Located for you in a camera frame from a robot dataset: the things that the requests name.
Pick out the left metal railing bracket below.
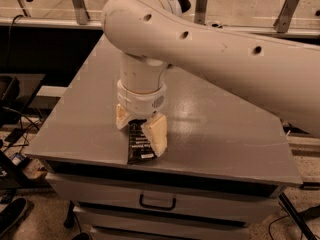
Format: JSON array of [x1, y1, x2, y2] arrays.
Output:
[[72, 0, 90, 25]]

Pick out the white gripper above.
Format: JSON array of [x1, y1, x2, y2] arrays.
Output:
[[116, 81, 167, 157]]

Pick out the metal railing bracket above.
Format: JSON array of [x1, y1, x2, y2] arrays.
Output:
[[72, 0, 90, 25], [194, 0, 208, 25], [273, 0, 300, 33]]

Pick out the black shoe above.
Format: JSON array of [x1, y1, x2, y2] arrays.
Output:
[[0, 198, 30, 238]]

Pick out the grey drawer cabinet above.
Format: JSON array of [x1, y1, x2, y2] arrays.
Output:
[[27, 40, 301, 240]]

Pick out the middle metal railing bracket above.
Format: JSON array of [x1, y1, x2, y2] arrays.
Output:
[[194, 0, 208, 25]]

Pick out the right metal railing bracket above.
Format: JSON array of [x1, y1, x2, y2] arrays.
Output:
[[273, 0, 300, 33]]

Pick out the black drawer handle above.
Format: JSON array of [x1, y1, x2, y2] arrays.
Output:
[[139, 194, 177, 211]]

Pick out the black floor cables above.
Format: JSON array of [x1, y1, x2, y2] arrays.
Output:
[[0, 105, 43, 152]]

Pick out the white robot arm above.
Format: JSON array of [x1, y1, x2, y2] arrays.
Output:
[[101, 0, 320, 154]]

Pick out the blue soda can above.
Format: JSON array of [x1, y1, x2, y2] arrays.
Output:
[[210, 22, 223, 28]]

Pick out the black rxbar chocolate bar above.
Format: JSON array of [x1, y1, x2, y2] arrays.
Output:
[[128, 120, 156, 164]]

